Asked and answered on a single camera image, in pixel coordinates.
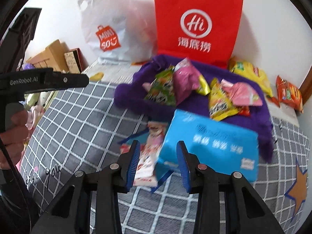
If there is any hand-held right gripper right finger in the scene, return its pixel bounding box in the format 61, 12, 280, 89
176, 141, 284, 234

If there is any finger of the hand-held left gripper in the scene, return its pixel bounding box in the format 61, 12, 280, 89
52, 72, 89, 88

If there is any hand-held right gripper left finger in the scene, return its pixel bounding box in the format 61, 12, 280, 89
30, 140, 141, 234

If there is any strawberry bear snack stick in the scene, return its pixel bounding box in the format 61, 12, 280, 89
119, 121, 168, 187

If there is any blue tissue pack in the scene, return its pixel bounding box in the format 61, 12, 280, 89
156, 109, 259, 188

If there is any yellow snack packet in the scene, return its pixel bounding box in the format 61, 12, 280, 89
208, 78, 239, 122

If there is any green snack packet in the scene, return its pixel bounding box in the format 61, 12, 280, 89
144, 66, 176, 107

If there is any gold candy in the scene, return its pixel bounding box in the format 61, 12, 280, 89
196, 74, 211, 96

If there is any pink snack bag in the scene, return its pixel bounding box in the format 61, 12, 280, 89
174, 58, 201, 105

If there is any light pink snack packet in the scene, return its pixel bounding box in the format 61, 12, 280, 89
229, 82, 263, 106

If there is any person's left hand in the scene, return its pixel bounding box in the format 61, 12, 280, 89
0, 110, 30, 170

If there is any patterned brown box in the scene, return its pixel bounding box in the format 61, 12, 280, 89
64, 49, 82, 74

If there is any floral pillow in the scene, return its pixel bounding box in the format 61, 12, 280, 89
24, 91, 56, 108

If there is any wooden headboard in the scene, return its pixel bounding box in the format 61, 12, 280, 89
26, 39, 69, 74

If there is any pink cloth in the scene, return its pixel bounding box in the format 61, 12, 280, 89
26, 105, 44, 129

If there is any grey checked blanket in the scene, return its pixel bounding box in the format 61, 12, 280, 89
17, 79, 309, 234

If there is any purple towel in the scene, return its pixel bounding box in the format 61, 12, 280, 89
114, 55, 275, 164

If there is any white plastic bag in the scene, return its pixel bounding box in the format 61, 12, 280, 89
77, 0, 159, 65

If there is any yellow chip bag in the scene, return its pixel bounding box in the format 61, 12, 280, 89
228, 57, 274, 98

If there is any red paper bag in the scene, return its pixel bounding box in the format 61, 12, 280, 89
153, 0, 244, 70

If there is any orange chip bag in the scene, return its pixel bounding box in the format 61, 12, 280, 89
275, 75, 304, 114

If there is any brown wooden door frame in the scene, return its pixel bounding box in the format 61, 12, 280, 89
299, 65, 312, 98

